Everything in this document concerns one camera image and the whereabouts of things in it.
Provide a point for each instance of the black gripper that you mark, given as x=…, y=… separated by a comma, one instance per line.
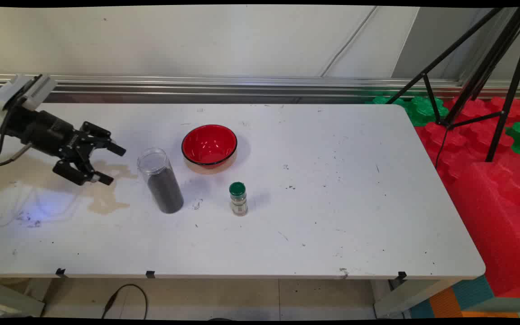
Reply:
x=43, y=131

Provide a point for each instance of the clear jar with black seeds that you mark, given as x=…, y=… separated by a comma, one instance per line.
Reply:
x=165, y=194

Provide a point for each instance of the red bowl with black rim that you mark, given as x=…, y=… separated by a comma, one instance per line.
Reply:
x=206, y=144

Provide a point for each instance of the black tape piece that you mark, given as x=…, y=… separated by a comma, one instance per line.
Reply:
x=402, y=275
x=60, y=272
x=150, y=274

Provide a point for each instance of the spice bottle with green lid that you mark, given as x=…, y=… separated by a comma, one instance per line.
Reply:
x=238, y=201

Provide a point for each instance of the grey table leg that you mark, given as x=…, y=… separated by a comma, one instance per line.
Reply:
x=11, y=300
x=409, y=295

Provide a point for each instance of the red foam puzzle tiles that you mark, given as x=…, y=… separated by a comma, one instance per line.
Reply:
x=467, y=135

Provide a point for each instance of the orange foam floor tile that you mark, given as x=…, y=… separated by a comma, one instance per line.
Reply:
x=445, y=303

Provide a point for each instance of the blue foam floor tile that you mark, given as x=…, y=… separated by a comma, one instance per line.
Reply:
x=472, y=291

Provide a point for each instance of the black tripod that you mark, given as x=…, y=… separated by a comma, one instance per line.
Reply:
x=511, y=92

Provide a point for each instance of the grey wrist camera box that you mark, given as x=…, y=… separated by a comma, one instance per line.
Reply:
x=34, y=90

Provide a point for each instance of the aluminium wall rail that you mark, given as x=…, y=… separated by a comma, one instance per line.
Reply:
x=242, y=85

